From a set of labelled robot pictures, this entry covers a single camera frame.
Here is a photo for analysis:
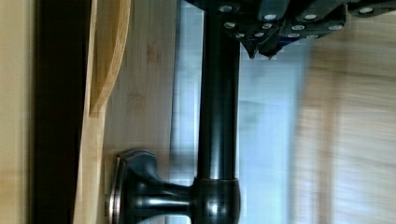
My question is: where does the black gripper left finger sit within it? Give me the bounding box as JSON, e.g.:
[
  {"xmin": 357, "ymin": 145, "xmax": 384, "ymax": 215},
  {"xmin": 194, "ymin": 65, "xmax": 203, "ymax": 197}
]
[{"xmin": 185, "ymin": 0, "xmax": 282, "ymax": 59}]

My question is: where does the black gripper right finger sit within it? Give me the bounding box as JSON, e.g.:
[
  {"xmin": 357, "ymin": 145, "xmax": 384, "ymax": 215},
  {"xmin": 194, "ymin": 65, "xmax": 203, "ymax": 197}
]
[{"xmin": 258, "ymin": 0, "xmax": 395, "ymax": 58}]

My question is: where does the black drawer handle bar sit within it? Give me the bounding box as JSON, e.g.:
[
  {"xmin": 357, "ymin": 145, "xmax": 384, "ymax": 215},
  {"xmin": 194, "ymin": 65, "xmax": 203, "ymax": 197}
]
[{"xmin": 108, "ymin": 0, "xmax": 241, "ymax": 224}]

